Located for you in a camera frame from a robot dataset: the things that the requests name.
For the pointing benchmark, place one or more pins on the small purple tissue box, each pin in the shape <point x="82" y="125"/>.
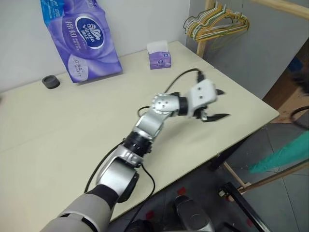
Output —
<point x="159" y="58"/>

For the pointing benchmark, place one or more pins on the black metal bar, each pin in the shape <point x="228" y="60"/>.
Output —
<point x="243" y="207"/>

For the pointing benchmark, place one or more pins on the black table leg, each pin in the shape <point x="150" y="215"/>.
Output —
<point x="224" y="157"/>

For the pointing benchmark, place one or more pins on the wooden clothes rack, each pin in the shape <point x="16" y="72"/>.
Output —
<point x="205" y="24"/>

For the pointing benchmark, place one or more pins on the brown cardboard box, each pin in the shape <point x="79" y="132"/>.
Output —
<point x="285" y="104"/>

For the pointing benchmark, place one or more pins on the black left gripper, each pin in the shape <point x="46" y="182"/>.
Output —
<point x="200" y="113"/>

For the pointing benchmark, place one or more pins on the dark rounded silver-edged shape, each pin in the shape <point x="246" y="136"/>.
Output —
<point x="193" y="213"/>

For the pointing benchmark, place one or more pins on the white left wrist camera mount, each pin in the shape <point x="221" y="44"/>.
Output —
<point x="201" y="93"/>

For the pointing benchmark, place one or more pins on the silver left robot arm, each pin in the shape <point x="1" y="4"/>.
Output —
<point x="149" y="120"/>

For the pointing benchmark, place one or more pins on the large purple tissue pack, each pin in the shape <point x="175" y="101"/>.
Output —
<point x="84" y="36"/>

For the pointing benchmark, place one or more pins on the black curved loop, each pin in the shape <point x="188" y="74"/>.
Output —
<point x="292" y="118"/>

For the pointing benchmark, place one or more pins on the black round puck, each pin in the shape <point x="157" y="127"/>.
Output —
<point x="50" y="82"/>

